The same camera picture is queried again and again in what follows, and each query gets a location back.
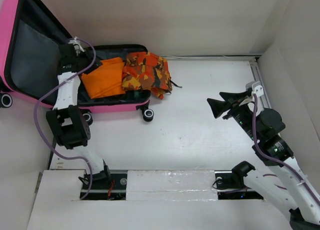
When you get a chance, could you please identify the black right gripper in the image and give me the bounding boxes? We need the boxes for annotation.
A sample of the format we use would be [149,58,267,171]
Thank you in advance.
[206,91,260,141]

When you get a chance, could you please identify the orange cloth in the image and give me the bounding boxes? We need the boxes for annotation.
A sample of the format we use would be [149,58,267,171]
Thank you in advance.
[80,57,126,99]

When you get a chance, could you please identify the pink suitcase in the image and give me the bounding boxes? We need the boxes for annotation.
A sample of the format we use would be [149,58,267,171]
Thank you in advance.
[0,0,155,122]

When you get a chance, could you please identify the orange camouflage garment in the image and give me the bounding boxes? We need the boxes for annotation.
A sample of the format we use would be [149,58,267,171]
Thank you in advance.
[122,51,182,100]

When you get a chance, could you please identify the green white tube bottle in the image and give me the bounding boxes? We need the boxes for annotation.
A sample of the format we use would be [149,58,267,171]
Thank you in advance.
[133,91,140,101]

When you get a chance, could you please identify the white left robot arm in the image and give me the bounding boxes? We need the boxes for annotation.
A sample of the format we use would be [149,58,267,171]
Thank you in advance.
[46,41,112,189]

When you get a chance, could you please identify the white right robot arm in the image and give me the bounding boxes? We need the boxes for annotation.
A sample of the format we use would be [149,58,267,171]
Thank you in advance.
[207,88,320,230]

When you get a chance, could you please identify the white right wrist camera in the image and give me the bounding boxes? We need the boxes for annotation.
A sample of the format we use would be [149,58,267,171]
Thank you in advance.
[245,81,265,97]

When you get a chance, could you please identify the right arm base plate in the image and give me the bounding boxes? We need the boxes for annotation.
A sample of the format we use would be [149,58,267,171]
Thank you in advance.
[212,171,264,200]

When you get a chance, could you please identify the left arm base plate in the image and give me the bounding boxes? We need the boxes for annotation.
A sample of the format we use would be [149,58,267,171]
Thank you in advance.
[79,171,128,201]

